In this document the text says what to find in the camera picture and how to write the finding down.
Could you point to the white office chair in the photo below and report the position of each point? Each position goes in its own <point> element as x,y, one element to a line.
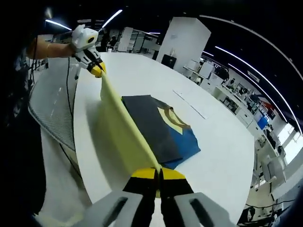
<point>273,172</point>

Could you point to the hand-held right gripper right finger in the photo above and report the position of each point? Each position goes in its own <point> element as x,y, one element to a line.
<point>184,208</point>

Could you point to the white counter row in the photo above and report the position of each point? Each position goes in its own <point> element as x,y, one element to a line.
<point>236,111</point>

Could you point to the black cabinet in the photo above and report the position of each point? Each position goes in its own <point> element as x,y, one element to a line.
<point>169,61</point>

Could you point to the grey mesh office chair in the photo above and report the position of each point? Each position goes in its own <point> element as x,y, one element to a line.
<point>52,111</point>

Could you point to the white square pillar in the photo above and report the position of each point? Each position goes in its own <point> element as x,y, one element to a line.
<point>184,42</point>

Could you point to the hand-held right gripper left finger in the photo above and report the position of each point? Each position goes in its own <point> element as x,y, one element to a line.
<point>132,203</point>

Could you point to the blue storage box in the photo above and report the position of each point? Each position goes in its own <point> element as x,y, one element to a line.
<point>262,123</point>

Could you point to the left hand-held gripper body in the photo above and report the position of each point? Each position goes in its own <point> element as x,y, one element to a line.
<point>82,39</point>

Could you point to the yellow blue grey garment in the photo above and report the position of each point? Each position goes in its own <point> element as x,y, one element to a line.
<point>151,127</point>

